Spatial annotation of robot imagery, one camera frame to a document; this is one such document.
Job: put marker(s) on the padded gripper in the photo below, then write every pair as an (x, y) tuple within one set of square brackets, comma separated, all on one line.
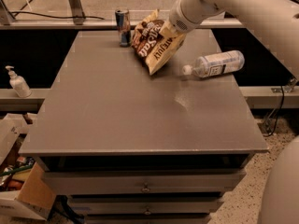
[(181, 20)]

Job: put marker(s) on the brown sea salt chip bag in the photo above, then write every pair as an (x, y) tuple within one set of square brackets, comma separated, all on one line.
[(152, 48)]

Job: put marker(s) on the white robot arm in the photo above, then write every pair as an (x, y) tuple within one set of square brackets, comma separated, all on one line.
[(274, 24)]

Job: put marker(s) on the blue silver redbull can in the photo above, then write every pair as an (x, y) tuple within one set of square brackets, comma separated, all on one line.
[(122, 16)]

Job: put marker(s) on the clear plastic water bottle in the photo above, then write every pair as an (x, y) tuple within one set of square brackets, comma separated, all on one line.
[(215, 64)]

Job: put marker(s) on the grey drawer cabinet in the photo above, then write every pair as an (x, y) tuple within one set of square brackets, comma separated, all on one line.
[(129, 147)]

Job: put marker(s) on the white pump dispenser bottle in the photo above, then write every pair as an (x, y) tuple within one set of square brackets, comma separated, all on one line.
[(18, 83)]

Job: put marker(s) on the cardboard box with clutter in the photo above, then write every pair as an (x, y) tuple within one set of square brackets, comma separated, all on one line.
[(23, 193)]

